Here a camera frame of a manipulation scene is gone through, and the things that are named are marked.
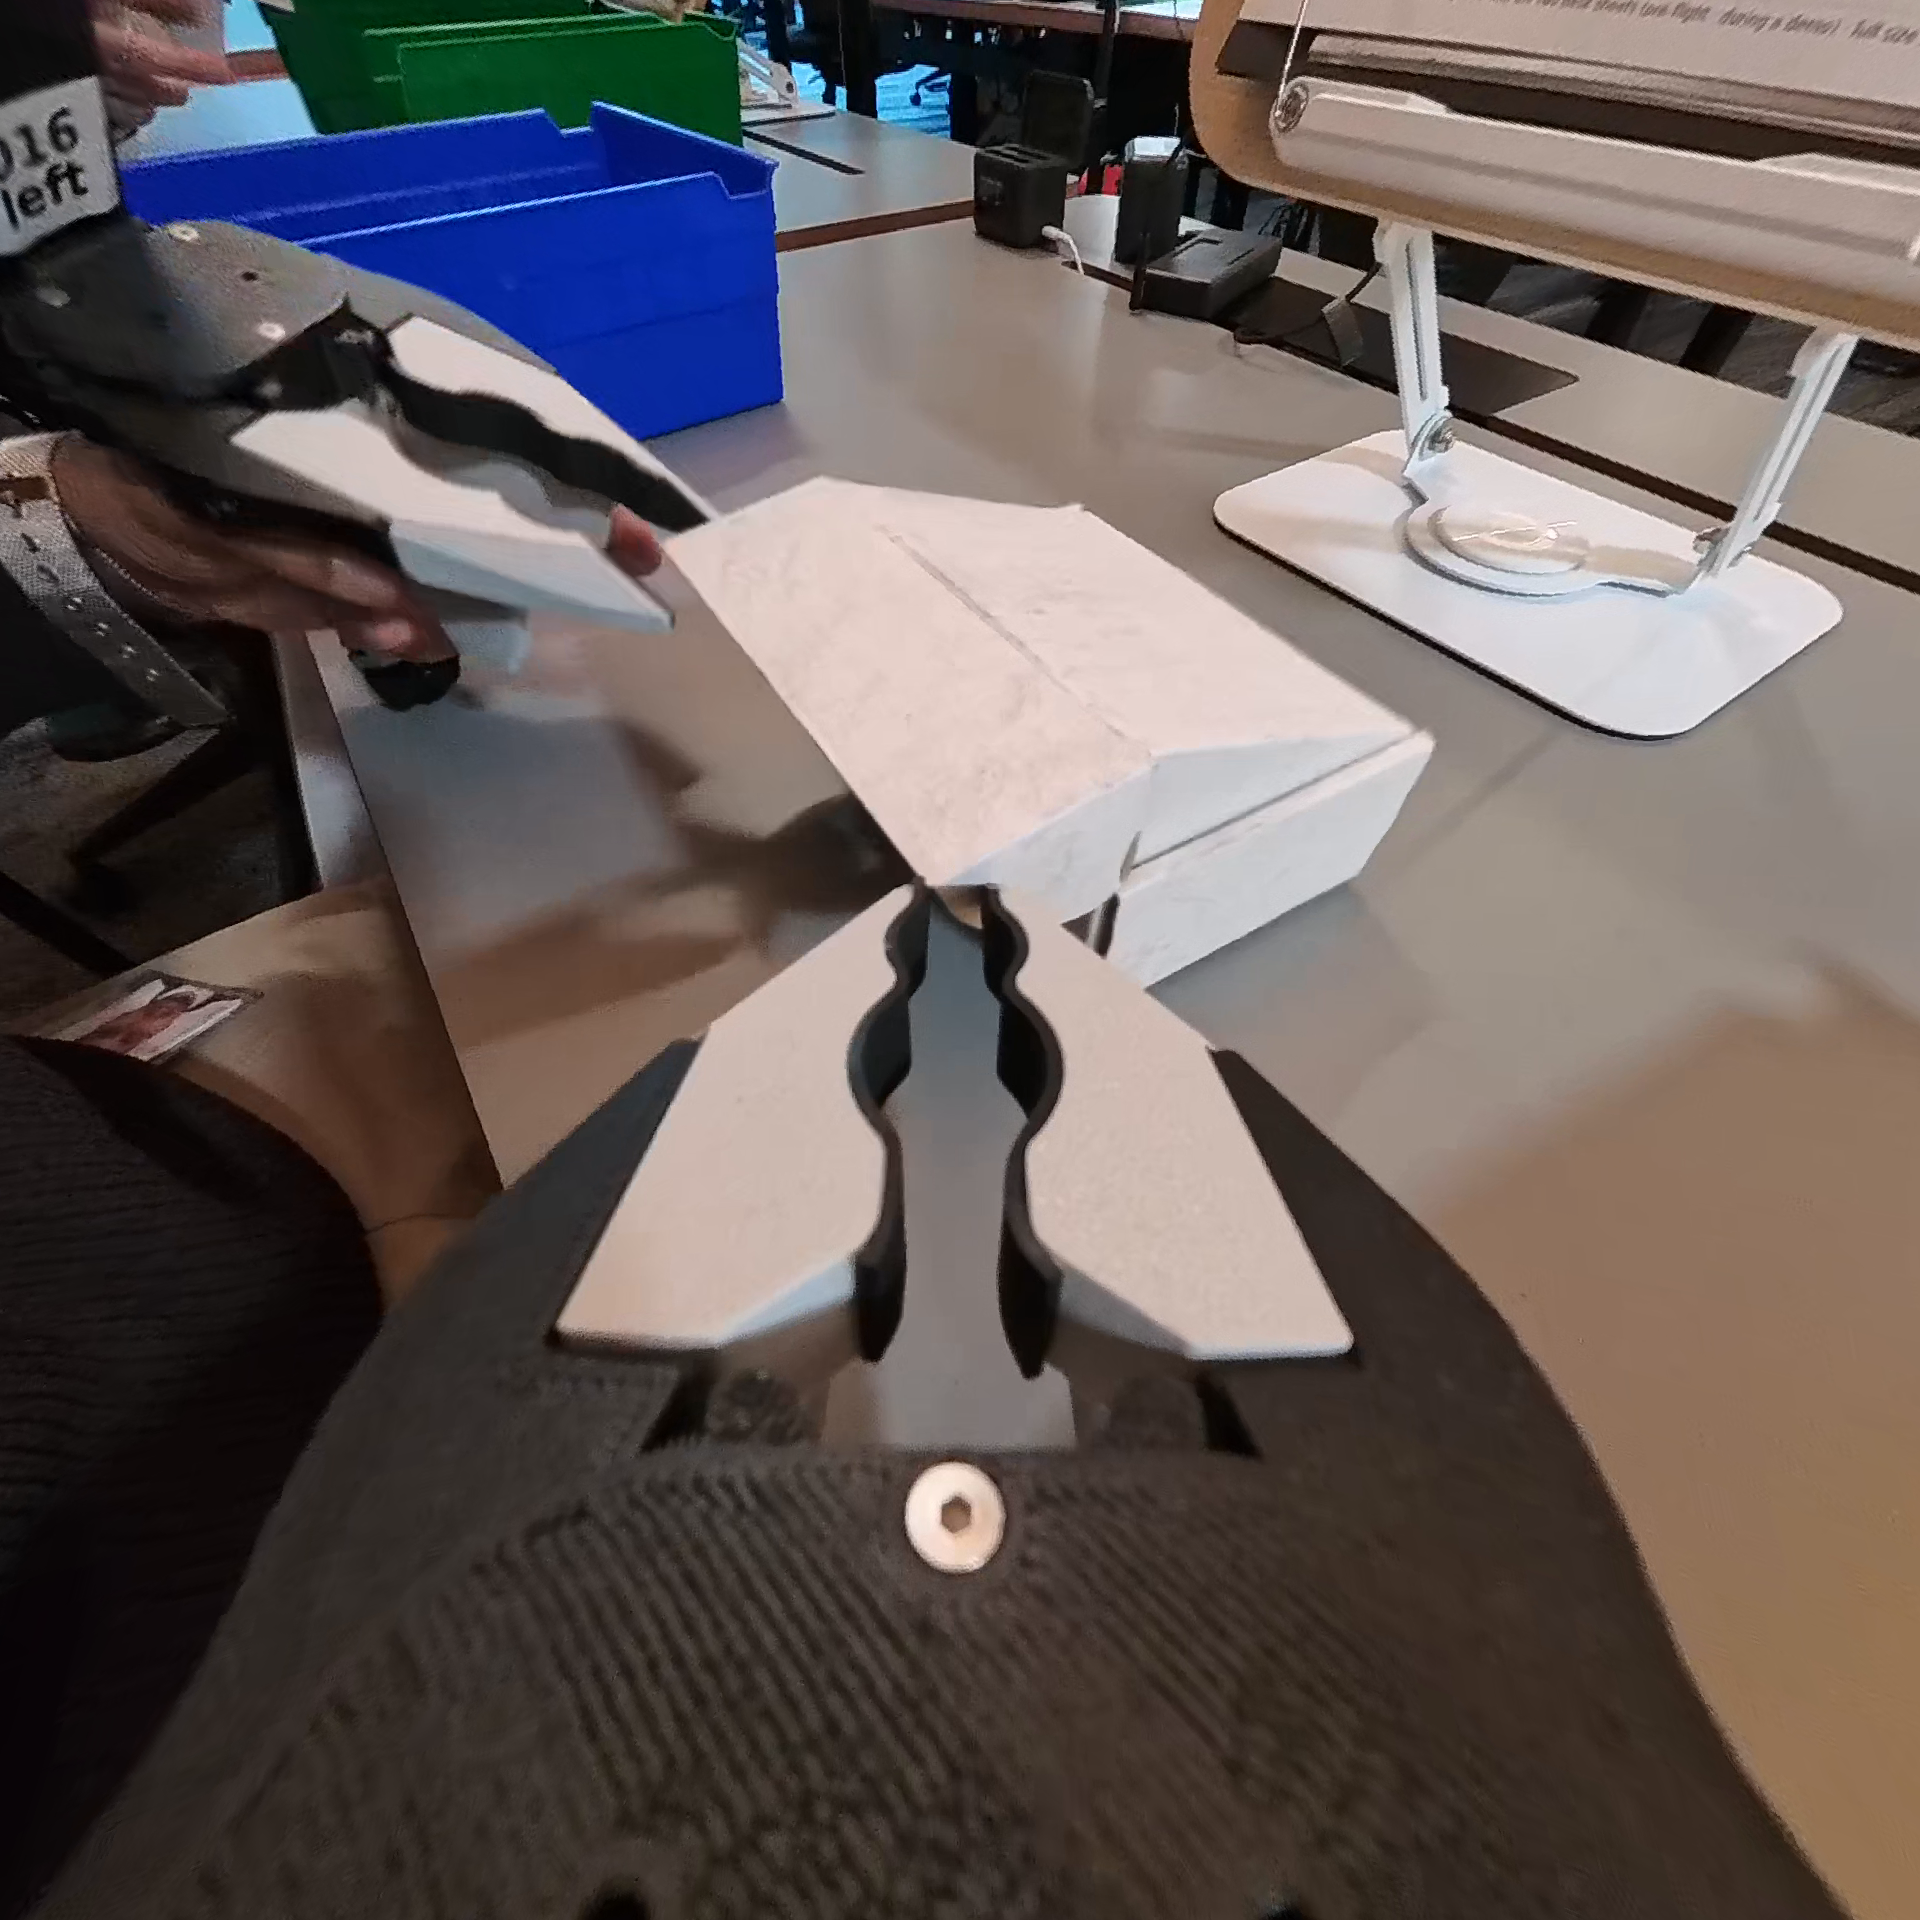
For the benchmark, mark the green plastic bin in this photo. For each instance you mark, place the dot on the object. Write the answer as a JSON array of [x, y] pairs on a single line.
[[600, 84]]

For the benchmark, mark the black flat charger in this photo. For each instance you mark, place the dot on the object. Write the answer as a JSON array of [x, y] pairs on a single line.
[[1217, 273]]

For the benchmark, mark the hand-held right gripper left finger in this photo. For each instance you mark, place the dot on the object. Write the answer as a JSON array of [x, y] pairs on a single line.
[[722, 1201]]

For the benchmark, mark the small printed card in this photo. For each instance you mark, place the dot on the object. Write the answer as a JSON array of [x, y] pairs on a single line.
[[153, 1019]]

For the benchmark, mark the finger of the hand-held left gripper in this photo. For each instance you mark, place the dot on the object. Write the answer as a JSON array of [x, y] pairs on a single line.
[[498, 376], [498, 551]]

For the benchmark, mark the person's black sweater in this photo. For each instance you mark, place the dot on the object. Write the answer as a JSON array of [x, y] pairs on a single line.
[[153, 1427]]

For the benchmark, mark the white cardboard mailer box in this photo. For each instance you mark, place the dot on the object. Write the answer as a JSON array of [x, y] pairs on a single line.
[[978, 677]]

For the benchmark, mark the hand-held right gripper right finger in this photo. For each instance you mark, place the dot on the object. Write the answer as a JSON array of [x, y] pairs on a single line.
[[1185, 1201]]

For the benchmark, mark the person's beige pants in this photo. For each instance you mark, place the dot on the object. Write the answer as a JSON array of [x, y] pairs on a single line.
[[347, 1082]]

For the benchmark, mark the blue plastic bin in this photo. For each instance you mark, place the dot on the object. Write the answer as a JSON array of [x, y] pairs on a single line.
[[632, 303]]

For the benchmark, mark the grey desk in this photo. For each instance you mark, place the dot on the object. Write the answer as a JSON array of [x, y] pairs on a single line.
[[1578, 976]]

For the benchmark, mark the black charger cube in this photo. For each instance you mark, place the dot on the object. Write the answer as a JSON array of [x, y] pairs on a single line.
[[1019, 198]]

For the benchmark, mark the printed instruction sheet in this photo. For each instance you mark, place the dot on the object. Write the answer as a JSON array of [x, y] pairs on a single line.
[[1578, 46]]

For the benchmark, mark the person's left hand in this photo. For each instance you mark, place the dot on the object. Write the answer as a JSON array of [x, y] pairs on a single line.
[[227, 556]]

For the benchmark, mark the black power adapter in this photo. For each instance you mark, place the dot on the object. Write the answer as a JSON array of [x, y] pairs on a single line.
[[1152, 198]]

